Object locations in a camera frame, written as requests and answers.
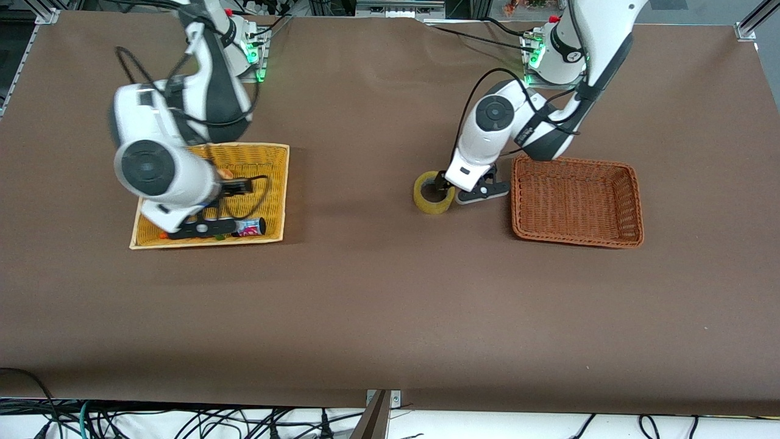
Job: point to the yellow wicker basket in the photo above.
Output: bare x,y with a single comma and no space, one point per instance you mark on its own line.
268,164

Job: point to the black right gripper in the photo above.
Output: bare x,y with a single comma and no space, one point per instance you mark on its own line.
234,186

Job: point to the silver table edge bracket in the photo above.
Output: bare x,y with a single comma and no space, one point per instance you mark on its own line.
395,399

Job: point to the brown wicker basket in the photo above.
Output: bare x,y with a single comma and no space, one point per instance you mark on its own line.
576,201

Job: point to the small black can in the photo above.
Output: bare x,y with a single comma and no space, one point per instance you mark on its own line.
251,227

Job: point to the grey metal box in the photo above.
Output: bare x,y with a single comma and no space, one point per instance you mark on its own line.
399,7

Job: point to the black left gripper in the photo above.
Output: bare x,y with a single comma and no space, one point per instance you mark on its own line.
440,181

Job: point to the grey metal bar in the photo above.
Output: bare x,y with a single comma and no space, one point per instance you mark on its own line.
373,424

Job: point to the toy croissant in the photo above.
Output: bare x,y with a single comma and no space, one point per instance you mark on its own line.
224,174

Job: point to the clear yellowish tape roll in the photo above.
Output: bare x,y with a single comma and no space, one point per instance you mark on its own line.
426,205

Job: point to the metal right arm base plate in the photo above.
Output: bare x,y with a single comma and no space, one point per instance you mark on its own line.
261,61

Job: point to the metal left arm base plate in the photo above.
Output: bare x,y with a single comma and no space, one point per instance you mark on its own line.
542,85

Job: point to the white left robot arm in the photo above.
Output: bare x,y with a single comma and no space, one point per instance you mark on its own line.
493,116

